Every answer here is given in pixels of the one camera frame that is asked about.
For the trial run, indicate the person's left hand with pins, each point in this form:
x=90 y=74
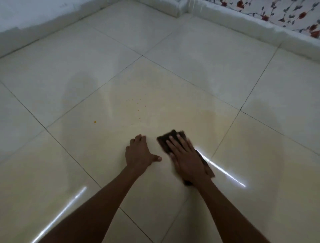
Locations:
x=138 y=156

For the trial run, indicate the person's right hand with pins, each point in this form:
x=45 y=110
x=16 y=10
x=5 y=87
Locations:
x=187 y=161

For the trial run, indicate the dark brown cleaning cloth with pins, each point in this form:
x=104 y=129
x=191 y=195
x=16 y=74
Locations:
x=163 y=141

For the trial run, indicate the person's left forearm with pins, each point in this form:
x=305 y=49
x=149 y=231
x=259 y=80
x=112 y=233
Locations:
x=95 y=210

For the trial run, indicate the person's right forearm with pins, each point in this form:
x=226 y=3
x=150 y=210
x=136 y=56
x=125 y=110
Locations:
x=230 y=212

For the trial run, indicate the red floral patterned fabric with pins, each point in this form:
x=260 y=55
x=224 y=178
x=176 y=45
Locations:
x=295 y=15

